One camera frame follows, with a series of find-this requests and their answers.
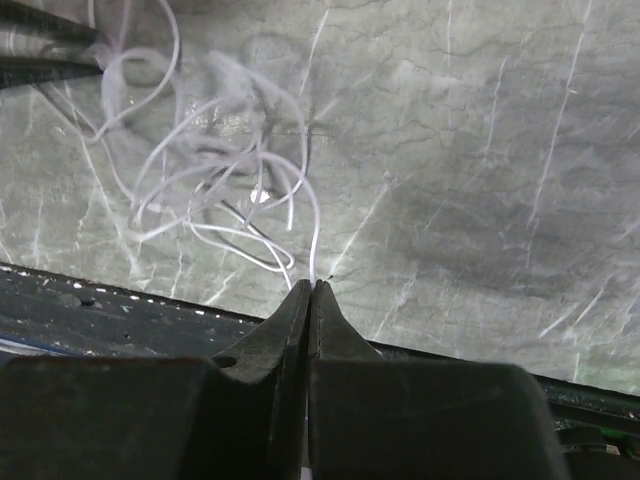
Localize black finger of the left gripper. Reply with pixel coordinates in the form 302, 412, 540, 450
1, 1, 103, 53
0, 56, 103, 90

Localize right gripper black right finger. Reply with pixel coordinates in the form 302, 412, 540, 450
308, 280, 383, 360

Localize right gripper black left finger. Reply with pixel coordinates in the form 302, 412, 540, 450
213, 280, 312, 479

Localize white thin cable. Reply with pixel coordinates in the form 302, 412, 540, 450
49, 0, 324, 291

